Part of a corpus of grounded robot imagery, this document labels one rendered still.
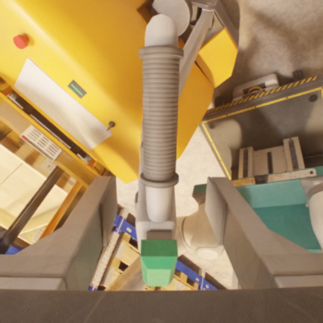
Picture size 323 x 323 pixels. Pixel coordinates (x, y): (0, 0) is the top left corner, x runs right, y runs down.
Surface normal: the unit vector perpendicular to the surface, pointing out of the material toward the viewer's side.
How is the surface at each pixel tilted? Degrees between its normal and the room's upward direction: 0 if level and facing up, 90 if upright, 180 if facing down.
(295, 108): 0
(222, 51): 22
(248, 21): 0
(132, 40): 74
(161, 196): 42
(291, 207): 90
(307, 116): 0
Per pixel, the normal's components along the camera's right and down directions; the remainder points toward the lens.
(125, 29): 0.62, -0.11
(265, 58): -0.26, 0.70
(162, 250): 0.03, -0.68
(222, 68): 0.03, 0.54
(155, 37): -0.24, 0.37
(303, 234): -0.49, -0.69
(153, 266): 0.03, 0.04
